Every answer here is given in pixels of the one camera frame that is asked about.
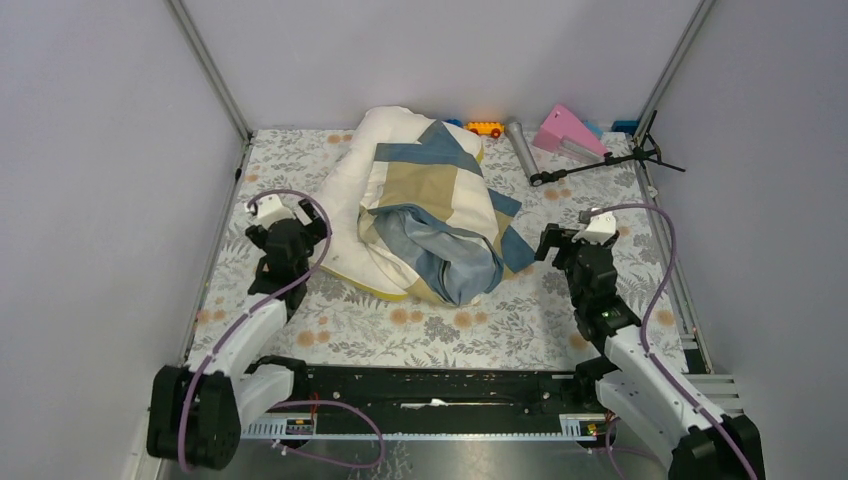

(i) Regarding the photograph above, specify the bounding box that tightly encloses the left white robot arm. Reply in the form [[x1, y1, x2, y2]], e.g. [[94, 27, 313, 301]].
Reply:
[[146, 190, 332, 471]]

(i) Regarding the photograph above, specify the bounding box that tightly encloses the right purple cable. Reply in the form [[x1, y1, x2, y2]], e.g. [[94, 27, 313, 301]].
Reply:
[[579, 201, 760, 480]]

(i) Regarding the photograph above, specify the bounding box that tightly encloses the pink wedge block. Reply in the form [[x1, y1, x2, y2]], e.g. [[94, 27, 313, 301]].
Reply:
[[532, 104, 608, 164]]

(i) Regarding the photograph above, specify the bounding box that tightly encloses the right aluminium frame post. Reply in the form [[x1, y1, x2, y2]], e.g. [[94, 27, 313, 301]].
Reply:
[[634, 0, 717, 138]]

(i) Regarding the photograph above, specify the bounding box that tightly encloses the aluminium frame post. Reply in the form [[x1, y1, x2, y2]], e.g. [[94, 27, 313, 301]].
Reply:
[[164, 0, 253, 143], [634, 0, 717, 138]]

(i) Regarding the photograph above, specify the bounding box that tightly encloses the blue block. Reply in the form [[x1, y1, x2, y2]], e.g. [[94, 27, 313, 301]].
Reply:
[[610, 120, 640, 136]]

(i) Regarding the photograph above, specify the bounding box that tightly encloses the grey microphone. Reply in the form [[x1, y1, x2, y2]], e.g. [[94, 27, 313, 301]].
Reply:
[[505, 119, 542, 187]]

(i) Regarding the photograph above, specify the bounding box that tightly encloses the orange toy car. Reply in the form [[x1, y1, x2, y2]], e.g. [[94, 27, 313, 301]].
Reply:
[[464, 122, 505, 139]]

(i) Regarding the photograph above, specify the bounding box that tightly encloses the grey slotted cable duct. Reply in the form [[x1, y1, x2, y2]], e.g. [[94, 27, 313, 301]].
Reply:
[[241, 414, 602, 442]]

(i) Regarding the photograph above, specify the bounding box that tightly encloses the black small tripod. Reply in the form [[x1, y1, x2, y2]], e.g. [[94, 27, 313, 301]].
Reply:
[[529, 109, 686, 187]]

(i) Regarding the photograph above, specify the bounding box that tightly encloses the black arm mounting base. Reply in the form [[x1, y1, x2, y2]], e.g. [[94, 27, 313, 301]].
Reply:
[[250, 364, 607, 433]]

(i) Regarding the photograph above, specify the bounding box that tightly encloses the white textured pillow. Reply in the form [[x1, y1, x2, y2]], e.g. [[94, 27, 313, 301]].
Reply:
[[315, 106, 483, 301]]

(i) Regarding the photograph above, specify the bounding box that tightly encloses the left aluminium frame post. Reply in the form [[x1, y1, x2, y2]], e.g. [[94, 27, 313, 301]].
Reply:
[[164, 0, 253, 143]]

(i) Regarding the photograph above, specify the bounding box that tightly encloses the aluminium rail front frame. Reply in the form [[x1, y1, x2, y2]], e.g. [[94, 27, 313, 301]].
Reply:
[[684, 373, 744, 417]]

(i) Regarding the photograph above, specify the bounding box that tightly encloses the plaid blue beige pillowcase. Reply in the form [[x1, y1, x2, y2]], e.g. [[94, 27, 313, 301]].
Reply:
[[357, 121, 534, 307]]

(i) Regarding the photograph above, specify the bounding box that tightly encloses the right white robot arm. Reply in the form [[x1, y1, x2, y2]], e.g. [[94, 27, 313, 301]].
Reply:
[[535, 224, 766, 479]]

